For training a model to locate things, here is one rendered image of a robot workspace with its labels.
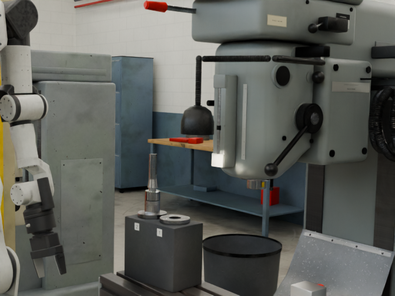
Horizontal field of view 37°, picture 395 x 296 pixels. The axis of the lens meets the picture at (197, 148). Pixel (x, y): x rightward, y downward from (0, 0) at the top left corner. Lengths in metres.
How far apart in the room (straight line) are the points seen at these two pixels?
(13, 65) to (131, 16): 7.91
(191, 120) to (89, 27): 9.68
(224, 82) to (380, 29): 0.48
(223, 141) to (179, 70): 7.27
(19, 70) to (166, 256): 0.70
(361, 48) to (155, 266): 0.84
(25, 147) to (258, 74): 0.82
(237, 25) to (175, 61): 7.38
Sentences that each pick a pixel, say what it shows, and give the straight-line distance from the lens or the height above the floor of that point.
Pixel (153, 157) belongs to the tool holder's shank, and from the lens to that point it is 1.78.
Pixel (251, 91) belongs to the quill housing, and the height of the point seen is 1.51.
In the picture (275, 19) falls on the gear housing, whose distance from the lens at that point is 1.30.
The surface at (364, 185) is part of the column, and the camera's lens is 1.70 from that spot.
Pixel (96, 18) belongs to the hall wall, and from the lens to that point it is 10.69.
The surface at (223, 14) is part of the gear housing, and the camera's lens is 1.35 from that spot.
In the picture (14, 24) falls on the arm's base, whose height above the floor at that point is 1.69.
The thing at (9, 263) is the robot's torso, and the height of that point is 1.03.
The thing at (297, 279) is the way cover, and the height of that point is 0.97.
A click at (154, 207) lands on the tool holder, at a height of 1.16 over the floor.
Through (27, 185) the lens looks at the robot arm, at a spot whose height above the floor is 1.22.
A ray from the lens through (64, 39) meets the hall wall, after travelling 11.22.
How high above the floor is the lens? 1.51
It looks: 5 degrees down
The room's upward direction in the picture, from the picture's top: 1 degrees clockwise
